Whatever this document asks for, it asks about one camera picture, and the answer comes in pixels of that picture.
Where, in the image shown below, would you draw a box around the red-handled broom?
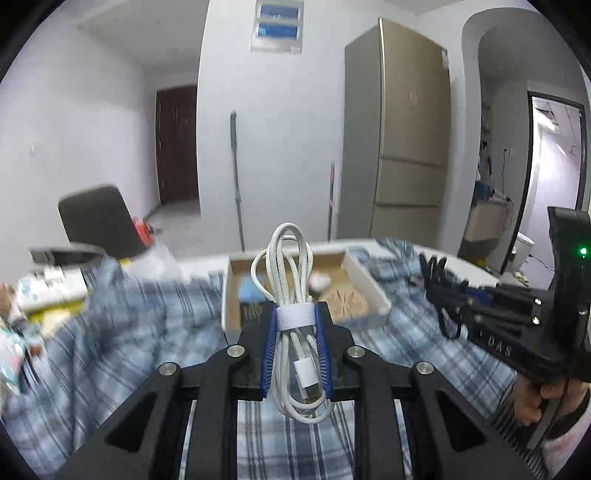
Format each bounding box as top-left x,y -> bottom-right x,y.
327,161 -> 341,241

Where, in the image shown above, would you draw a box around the yellow booklet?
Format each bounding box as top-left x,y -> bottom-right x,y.
27,300 -> 89,325

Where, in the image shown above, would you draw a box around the white notebook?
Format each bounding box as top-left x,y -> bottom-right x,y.
17,271 -> 88,306

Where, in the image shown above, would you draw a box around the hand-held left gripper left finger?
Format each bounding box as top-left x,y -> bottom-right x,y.
55,302 -> 280,480

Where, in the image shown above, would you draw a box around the red plastic bag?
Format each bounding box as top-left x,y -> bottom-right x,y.
131,217 -> 156,245

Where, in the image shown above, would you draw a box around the green-handled mop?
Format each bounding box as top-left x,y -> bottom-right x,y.
229,111 -> 246,252

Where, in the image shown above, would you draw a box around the cardboard box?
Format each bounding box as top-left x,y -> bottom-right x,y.
222,247 -> 392,330

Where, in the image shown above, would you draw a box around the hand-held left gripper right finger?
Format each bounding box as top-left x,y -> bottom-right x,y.
314,302 -> 536,480

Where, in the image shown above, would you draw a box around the blue plaid shirt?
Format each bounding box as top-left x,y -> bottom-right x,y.
0,237 -> 532,480

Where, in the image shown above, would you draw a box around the white braided charging cable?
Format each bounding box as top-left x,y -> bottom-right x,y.
250,222 -> 334,422

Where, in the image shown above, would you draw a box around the wall electrical panel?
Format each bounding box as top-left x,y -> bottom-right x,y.
250,0 -> 305,54

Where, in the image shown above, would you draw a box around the clear plastic bag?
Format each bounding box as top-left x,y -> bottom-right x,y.
124,242 -> 183,282

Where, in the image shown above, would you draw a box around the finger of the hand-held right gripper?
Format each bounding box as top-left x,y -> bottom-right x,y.
462,282 -> 543,308
427,286 -> 542,326

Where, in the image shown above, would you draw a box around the person's right forearm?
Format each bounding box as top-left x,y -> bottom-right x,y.
538,390 -> 591,480

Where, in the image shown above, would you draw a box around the black chair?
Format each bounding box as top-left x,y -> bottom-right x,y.
58,185 -> 148,259

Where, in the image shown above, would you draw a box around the brown cardboard carton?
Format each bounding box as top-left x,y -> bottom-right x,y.
464,198 -> 511,259

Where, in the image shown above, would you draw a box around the person's right hand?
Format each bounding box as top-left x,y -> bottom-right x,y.
512,375 -> 591,428

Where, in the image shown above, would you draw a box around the gold refrigerator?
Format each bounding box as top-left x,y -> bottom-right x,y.
337,17 -> 451,252

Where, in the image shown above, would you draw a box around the dark brown door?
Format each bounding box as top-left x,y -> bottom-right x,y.
156,84 -> 200,206

